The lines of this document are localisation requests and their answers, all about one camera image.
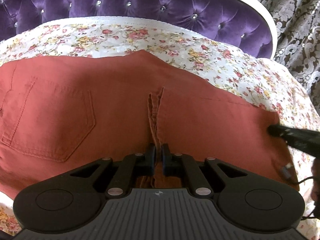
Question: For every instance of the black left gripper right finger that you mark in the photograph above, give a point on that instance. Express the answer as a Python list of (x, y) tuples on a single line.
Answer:
[(200, 178)]

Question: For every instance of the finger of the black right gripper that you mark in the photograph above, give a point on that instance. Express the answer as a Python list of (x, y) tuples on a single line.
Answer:
[(304, 140)]

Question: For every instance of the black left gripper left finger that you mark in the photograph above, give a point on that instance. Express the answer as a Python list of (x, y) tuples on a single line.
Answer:
[(117, 178)]

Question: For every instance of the rust red pants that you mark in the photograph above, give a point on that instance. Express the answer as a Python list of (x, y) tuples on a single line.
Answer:
[(59, 113)]

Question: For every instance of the floral quilted bedspread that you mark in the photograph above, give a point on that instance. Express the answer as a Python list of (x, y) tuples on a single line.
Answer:
[(261, 82)]

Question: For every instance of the brown silver damask curtain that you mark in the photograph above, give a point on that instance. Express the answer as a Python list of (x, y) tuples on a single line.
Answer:
[(297, 23)]

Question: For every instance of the purple tufted velvet headboard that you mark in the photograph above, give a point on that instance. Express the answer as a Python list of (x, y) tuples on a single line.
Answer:
[(246, 24)]

